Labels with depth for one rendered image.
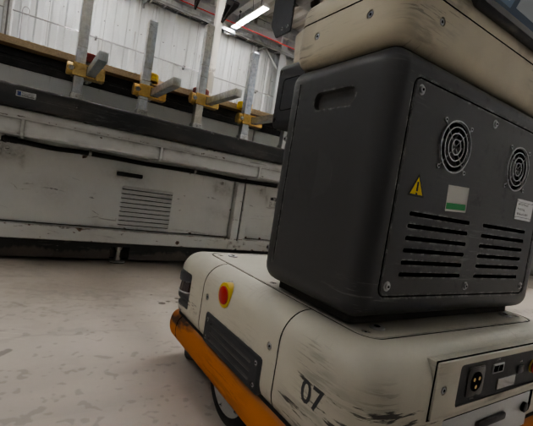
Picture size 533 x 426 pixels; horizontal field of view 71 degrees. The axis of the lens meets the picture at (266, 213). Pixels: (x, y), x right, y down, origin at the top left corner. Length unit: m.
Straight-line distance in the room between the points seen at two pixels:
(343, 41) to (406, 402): 0.53
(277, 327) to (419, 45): 0.47
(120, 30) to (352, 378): 9.14
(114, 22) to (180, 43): 1.45
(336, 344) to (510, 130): 0.51
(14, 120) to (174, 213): 0.82
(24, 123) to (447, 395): 1.56
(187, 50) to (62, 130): 8.18
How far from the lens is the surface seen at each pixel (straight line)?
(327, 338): 0.55
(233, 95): 1.57
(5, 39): 1.87
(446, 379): 0.60
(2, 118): 1.69
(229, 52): 10.20
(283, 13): 1.15
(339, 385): 0.52
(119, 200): 1.95
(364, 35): 0.63
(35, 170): 1.91
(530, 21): 0.83
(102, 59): 1.41
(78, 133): 1.69
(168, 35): 9.67
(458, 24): 0.68
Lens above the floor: 0.46
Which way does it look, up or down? 3 degrees down
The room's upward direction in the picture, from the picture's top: 9 degrees clockwise
